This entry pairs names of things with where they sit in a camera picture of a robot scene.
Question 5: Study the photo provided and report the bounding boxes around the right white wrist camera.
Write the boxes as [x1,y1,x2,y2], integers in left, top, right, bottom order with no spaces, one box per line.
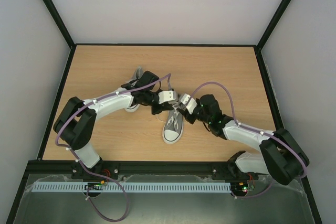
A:
[179,93,197,114]

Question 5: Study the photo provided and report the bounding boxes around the grey sneaker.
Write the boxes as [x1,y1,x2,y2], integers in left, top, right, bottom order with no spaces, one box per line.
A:
[123,67,145,112]

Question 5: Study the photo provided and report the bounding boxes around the right circuit board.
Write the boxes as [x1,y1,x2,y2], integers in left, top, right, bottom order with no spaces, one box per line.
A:
[230,181,255,192]

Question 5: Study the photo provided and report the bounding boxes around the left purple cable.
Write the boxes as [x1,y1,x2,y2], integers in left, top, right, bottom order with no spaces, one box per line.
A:
[55,73,175,221]

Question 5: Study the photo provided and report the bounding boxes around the black aluminium frame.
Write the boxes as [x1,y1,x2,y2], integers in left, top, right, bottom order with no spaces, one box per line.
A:
[0,0,336,224]

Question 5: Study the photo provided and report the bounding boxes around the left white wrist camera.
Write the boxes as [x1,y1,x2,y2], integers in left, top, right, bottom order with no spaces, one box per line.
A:
[158,90,177,104]

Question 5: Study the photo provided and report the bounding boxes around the grey sneaker sideways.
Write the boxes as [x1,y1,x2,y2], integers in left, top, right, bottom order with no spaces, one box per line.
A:
[156,92,184,145]

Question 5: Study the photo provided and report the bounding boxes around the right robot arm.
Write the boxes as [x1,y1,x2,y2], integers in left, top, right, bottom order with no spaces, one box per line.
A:
[180,94,309,185]

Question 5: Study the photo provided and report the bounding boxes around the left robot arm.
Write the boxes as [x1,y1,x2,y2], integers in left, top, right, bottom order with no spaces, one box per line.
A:
[53,68,173,169]

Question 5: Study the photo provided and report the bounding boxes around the left circuit board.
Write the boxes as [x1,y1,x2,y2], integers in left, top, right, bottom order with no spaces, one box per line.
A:
[83,180,108,190]

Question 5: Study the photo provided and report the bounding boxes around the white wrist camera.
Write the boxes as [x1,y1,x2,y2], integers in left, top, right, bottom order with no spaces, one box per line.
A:
[179,93,197,114]
[158,90,177,104]

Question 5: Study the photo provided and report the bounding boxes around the circuit board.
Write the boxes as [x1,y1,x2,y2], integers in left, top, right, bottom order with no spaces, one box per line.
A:
[83,180,108,190]
[230,181,255,192]

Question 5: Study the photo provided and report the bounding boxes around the light blue cable duct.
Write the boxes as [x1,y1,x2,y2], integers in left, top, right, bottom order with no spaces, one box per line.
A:
[31,182,231,193]

